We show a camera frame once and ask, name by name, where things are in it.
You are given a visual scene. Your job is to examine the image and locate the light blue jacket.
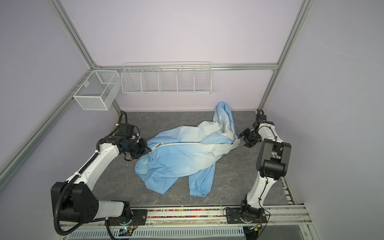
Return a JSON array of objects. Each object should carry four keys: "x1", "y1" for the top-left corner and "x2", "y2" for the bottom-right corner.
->
[{"x1": 135, "y1": 102, "x2": 241, "y2": 198}]

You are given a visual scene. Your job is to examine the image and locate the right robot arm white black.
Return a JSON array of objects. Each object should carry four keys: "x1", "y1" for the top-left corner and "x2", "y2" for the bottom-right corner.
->
[{"x1": 240, "y1": 120, "x2": 292, "y2": 223}]

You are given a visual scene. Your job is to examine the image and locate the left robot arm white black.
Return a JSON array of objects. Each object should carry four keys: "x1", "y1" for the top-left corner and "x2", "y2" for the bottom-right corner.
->
[{"x1": 51, "y1": 136, "x2": 151, "y2": 236}]

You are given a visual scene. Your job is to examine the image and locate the white mesh box basket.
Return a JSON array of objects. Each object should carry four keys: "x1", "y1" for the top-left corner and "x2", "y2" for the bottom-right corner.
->
[{"x1": 74, "y1": 70, "x2": 122, "y2": 111}]

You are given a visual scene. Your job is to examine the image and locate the small green circuit board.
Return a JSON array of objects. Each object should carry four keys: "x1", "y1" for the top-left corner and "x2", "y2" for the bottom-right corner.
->
[{"x1": 118, "y1": 228, "x2": 134, "y2": 237}]

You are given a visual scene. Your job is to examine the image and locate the white vent grille strip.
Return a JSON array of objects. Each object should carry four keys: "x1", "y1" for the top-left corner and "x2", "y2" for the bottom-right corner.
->
[{"x1": 67, "y1": 227, "x2": 245, "y2": 240}]

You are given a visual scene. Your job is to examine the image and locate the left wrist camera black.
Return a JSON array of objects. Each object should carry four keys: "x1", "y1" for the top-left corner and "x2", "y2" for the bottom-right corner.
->
[{"x1": 115, "y1": 124, "x2": 140, "y2": 139}]

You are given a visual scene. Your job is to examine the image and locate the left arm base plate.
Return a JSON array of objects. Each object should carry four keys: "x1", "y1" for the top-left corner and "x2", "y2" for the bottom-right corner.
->
[{"x1": 107, "y1": 209, "x2": 148, "y2": 226}]

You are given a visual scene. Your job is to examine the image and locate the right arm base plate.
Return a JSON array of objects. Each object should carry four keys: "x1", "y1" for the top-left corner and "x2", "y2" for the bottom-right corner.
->
[{"x1": 225, "y1": 207, "x2": 268, "y2": 224}]

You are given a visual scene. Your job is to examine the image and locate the white wire shelf basket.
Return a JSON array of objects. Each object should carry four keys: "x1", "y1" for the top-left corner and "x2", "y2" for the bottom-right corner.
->
[{"x1": 121, "y1": 62, "x2": 212, "y2": 94}]

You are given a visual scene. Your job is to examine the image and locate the aluminium mounting rail front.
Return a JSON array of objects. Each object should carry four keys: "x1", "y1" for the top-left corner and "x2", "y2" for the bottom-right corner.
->
[{"x1": 59, "y1": 205, "x2": 313, "y2": 230}]

